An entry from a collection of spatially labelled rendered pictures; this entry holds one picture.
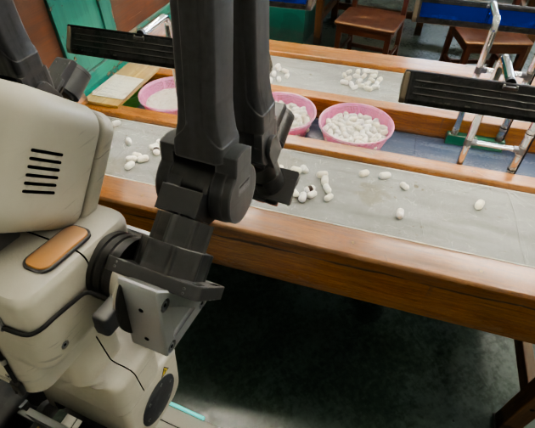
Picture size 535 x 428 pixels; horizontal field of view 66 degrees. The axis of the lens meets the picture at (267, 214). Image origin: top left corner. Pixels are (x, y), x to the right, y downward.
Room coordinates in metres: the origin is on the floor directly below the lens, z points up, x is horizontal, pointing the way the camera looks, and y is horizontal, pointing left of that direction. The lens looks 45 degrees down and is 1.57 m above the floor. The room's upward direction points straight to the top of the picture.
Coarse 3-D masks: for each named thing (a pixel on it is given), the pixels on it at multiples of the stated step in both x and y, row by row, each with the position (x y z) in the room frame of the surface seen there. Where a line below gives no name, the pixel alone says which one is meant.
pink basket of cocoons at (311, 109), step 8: (288, 96) 1.46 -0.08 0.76; (296, 96) 1.45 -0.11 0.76; (296, 104) 1.44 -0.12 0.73; (304, 104) 1.42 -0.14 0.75; (312, 104) 1.38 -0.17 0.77; (312, 112) 1.36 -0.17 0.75; (312, 120) 1.27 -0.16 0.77; (296, 128) 1.22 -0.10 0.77; (304, 128) 1.25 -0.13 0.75; (304, 136) 1.29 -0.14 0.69
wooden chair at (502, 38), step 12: (516, 0) 3.02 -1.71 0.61; (456, 36) 2.92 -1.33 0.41; (468, 36) 2.79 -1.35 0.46; (480, 36) 2.81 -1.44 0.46; (504, 36) 2.81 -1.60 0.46; (516, 36) 2.80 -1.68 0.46; (444, 48) 3.05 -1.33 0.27; (468, 48) 2.69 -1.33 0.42; (480, 48) 2.69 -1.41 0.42; (492, 48) 2.69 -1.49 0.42; (504, 48) 2.69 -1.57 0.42; (516, 48) 2.68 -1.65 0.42; (444, 60) 3.05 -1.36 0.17; (456, 60) 3.06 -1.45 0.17; (468, 60) 3.06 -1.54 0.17; (492, 60) 3.04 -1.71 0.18; (516, 60) 2.68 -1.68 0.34
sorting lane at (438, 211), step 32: (128, 128) 1.26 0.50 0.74; (160, 128) 1.26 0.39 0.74; (288, 160) 1.08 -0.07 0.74; (320, 160) 1.08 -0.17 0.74; (320, 192) 0.92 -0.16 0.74; (352, 192) 0.92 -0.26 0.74; (384, 192) 0.92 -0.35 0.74; (416, 192) 0.92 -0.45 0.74; (448, 192) 0.92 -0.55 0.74; (480, 192) 0.92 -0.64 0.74; (512, 192) 0.92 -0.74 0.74; (352, 224) 0.79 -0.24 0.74; (384, 224) 0.79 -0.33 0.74; (416, 224) 0.79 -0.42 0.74; (448, 224) 0.79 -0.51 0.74; (480, 224) 0.79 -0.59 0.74; (512, 224) 0.79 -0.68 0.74; (512, 256) 0.67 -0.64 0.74
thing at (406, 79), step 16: (416, 80) 0.94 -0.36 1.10; (432, 80) 0.93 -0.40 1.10; (448, 80) 0.92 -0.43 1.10; (464, 80) 0.91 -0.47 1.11; (480, 80) 0.91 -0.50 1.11; (400, 96) 0.92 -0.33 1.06; (416, 96) 0.92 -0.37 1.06; (432, 96) 0.91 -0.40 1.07; (448, 96) 0.90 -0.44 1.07; (464, 96) 0.89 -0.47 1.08; (480, 96) 0.88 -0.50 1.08; (496, 96) 0.88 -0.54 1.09; (512, 96) 0.87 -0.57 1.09; (528, 96) 0.86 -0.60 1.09; (480, 112) 0.87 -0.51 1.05; (496, 112) 0.86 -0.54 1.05; (512, 112) 0.85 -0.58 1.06; (528, 112) 0.84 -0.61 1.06
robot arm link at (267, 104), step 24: (240, 0) 0.48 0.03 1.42; (264, 0) 0.50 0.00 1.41; (240, 24) 0.48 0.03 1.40; (264, 24) 0.50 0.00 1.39; (240, 48) 0.48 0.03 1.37; (264, 48) 0.50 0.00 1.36; (240, 72) 0.48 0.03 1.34; (264, 72) 0.50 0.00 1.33; (240, 96) 0.48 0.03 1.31; (264, 96) 0.49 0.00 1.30; (240, 120) 0.48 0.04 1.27; (264, 120) 0.48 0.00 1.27; (264, 144) 0.48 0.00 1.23
